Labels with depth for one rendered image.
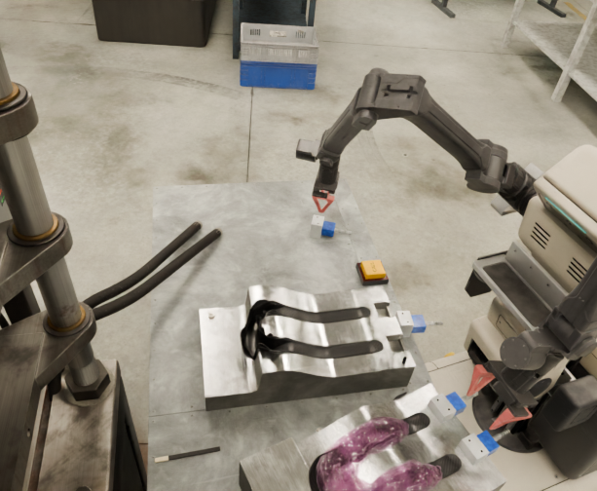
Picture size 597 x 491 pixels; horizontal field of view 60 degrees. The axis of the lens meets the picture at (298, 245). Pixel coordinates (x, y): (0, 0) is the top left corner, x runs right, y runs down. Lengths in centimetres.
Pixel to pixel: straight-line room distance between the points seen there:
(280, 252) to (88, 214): 168
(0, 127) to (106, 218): 224
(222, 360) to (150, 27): 403
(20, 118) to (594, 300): 93
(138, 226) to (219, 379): 182
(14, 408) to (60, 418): 28
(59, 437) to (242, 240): 76
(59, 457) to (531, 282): 115
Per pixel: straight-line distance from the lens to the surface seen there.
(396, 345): 137
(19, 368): 115
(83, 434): 133
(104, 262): 281
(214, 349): 132
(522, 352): 101
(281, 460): 112
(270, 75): 432
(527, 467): 203
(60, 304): 112
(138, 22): 503
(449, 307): 273
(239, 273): 156
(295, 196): 186
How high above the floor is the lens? 193
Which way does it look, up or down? 43 degrees down
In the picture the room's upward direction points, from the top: 7 degrees clockwise
